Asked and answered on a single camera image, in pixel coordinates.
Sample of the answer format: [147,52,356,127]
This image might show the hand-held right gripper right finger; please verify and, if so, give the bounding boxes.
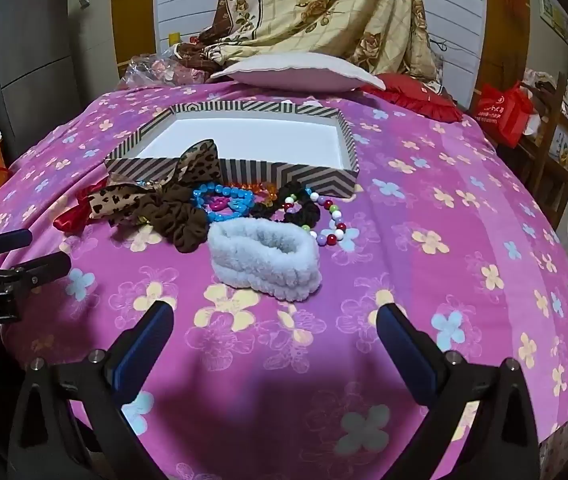
[376,302,542,480]

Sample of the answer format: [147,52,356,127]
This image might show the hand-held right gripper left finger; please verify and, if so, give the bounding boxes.
[8,301,175,480]

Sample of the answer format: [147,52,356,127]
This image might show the red satin bow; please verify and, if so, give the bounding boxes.
[55,185,110,234]

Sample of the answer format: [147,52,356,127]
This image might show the brown scrunchie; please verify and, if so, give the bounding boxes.
[139,184,211,254]

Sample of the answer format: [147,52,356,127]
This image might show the multicolour bead necklace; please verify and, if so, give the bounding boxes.
[284,187,351,249]

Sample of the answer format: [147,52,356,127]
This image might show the light blue fluffy headband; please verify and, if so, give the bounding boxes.
[207,219,321,304]

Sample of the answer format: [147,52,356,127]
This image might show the black scrunchie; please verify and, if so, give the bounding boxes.
[249,180,323,229]

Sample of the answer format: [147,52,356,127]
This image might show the leopard print bow hair tie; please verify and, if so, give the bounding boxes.
[88,139,222,222]

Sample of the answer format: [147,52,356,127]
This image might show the striped cardboard box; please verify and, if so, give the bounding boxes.
[104,101,360,197]

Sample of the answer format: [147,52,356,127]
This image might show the pink floral blanket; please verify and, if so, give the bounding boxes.
[0,82,568,480]

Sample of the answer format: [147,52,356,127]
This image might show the grey refrigerator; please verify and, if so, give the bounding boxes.
[0,0,91,162]

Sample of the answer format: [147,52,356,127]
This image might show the clear plastic bag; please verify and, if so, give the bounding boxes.
[124,47,216,92]

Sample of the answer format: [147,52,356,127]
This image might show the wooden chair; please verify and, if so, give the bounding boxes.
[514,72,568,231]

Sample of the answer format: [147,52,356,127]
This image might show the red ruffled cushion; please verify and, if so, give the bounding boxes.
[359,72,465,124]

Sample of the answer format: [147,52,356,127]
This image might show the red shopping bag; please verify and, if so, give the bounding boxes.
[471,80,536,149]

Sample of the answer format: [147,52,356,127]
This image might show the white pink pillow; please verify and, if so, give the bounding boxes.
[209,55,387,94]

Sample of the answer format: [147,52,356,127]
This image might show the white slatted headboard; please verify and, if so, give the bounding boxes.
[153,0,487,106]

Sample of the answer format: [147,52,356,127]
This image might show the beige floral quilt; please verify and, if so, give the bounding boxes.
[174,0,441,82]

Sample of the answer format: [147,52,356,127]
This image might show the blue bead bracelet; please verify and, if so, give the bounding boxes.
[191,183,256,224]

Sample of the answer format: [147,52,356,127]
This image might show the orange bead bracelet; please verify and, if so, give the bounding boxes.
[228,181,279,202]

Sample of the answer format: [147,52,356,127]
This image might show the wall poster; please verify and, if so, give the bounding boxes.
[536,0,568,39]

